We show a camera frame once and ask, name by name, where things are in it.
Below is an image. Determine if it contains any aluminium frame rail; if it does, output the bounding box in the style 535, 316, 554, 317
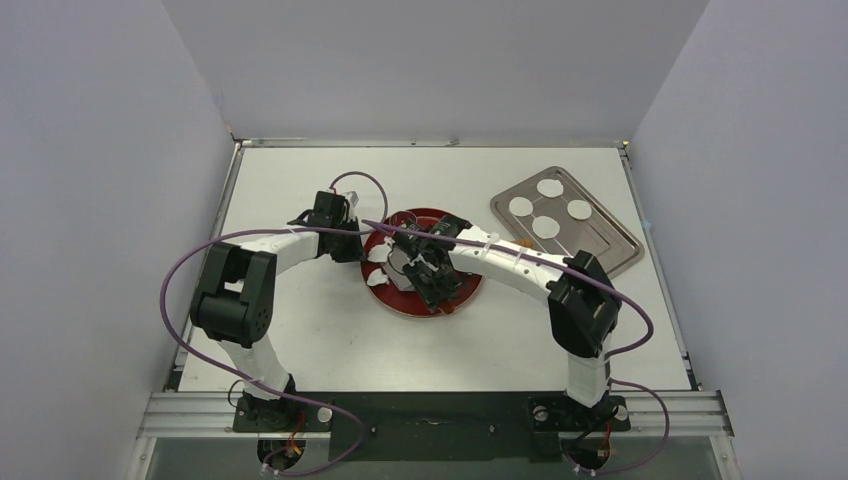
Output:
137, 392, 735, 441

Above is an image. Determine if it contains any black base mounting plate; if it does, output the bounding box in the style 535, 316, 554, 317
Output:
232, 391, 631, 463

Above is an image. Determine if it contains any round red lacquer tray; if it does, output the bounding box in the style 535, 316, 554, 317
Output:
361, 207, 482, 318

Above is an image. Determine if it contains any rectangular steel tray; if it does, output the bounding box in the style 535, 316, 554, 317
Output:
490, 166, 645, 278

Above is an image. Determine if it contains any torn white dough scrap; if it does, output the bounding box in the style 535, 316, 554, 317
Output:
367, 243, 393, 264

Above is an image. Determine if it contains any white dough piece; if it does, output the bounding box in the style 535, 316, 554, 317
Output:
366, 268, 391, 287

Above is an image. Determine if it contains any white dumpling wrapper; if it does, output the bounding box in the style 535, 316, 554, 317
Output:
567, 199, 593, 221
508, 197, 534, 217
536, 178, 564, 198
531, 216, 561, 240

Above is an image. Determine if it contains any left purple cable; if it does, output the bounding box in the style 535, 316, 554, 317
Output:
160, 171, 390, 479

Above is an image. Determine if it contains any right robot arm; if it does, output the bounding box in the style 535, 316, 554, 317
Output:
386, 215, 622, 428

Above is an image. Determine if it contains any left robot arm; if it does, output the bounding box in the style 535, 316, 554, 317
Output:
189, 189, 364, 430

